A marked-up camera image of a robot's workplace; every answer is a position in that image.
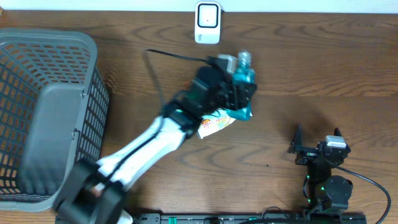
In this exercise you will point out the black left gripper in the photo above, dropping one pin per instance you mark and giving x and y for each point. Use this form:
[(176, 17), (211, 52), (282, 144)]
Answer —
[(238, 93)]

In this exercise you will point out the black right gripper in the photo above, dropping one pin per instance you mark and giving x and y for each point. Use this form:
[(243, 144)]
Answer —
[(296, 144)]

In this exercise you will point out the large beige snack bag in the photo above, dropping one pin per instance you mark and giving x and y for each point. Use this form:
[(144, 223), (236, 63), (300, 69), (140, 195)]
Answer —
[(212, 123)]

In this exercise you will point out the teal blue snack packet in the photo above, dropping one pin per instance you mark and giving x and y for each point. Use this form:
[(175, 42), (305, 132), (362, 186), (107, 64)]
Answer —
[(243, 74)]

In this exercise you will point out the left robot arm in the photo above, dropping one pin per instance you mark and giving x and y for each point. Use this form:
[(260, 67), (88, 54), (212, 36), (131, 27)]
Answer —
[(96, 192)]

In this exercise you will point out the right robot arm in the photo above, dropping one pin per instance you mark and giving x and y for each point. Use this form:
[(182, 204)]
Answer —
[(327, 194)]

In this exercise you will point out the white barcode scanner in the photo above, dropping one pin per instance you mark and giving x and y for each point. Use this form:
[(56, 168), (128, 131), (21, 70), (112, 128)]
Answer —
[(207, 22)]

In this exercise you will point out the grey plastic shopping basket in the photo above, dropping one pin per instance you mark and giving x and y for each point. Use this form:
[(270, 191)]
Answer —
[(54, 106)]

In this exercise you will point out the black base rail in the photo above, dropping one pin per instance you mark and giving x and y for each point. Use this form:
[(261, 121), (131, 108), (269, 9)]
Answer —
[(269, 217)]

